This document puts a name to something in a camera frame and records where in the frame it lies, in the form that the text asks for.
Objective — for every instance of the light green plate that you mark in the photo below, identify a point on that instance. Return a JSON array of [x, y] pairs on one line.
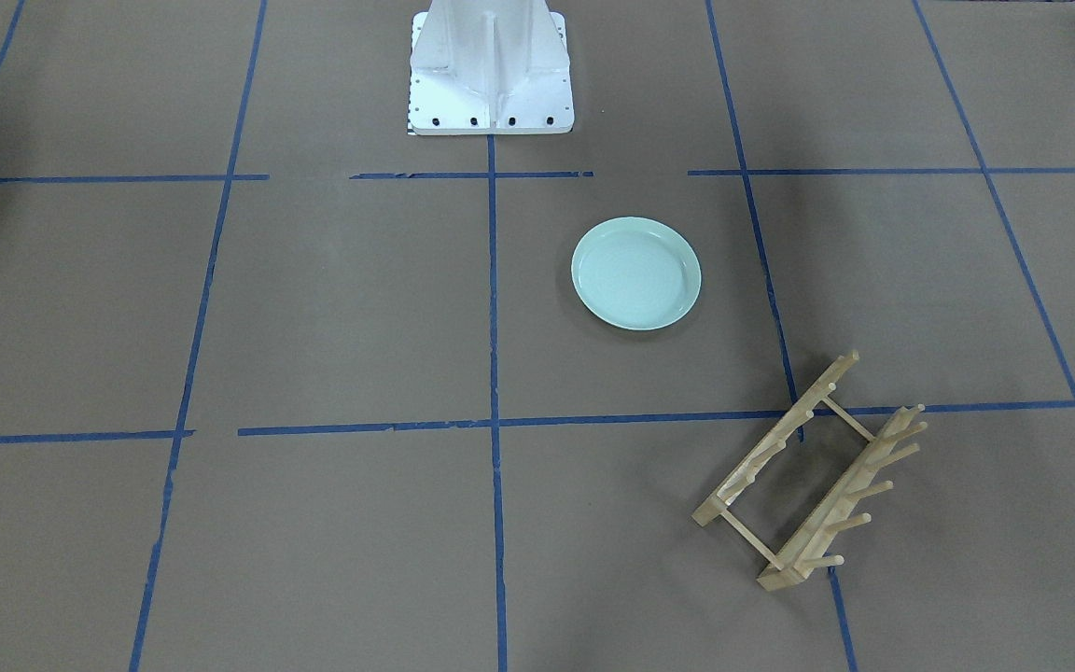
[[635, 273]]

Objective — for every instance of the wooden dish rack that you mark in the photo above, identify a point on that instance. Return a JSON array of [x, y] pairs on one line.
[[803, 483]]

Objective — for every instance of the blue tape grid lines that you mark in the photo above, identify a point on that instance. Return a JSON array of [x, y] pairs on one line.
[[286, 388]]

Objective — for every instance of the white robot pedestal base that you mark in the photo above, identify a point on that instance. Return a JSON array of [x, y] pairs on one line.
[[481, 67]]

